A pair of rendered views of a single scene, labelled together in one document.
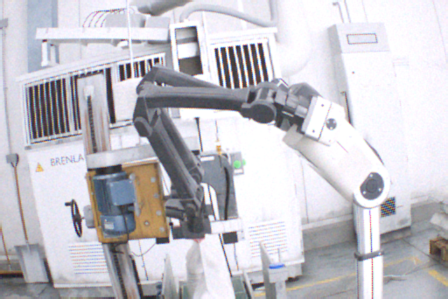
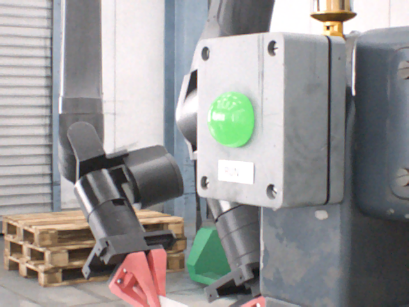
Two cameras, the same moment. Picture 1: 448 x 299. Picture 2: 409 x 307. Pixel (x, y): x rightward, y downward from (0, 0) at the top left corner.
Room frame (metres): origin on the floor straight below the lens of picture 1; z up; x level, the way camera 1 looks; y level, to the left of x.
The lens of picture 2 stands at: (3.46, -0.33, 1.29)
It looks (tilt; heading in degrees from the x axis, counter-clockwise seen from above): 3 degrees down; 146
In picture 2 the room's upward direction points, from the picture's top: straight up
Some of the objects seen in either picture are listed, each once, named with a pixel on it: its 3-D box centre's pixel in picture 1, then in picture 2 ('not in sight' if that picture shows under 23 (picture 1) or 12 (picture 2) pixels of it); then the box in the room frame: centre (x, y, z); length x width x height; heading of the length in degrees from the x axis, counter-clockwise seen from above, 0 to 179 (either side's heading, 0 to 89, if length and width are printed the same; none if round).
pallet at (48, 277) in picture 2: not in sight; (93, 261); (-2.41, 2.55, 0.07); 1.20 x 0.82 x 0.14; 90
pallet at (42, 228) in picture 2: not in sight; (92, 225); (-2.39, 2.53, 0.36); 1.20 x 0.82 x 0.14; 88
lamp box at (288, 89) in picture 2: (236, 163); (268, 119); (3.10, -0.04, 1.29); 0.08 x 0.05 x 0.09; 2
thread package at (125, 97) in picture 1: (134, 99); not in sight; (2.94, 0.32, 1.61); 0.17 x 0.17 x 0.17
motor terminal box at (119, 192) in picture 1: (121, 195); not in sight; (2.83, 0.42, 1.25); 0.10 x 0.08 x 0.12; 117
